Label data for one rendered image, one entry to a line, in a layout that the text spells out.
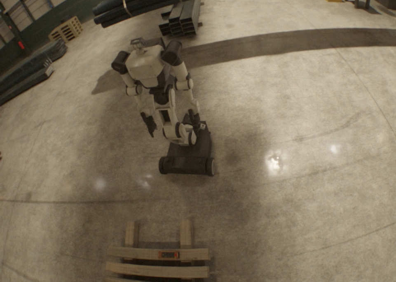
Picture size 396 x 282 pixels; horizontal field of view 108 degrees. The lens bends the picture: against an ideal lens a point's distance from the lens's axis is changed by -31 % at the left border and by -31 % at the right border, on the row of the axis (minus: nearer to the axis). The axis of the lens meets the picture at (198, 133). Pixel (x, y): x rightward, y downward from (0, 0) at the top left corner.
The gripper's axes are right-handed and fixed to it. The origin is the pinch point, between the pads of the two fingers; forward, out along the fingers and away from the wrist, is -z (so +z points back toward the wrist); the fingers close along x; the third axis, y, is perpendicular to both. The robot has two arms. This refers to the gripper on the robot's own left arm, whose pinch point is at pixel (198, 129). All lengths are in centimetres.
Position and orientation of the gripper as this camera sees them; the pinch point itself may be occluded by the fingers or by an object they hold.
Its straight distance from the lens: 187.0
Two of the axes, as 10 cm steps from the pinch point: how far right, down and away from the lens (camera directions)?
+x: -1.9, 6.9, -7.0
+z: -2.0, -7.3, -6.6
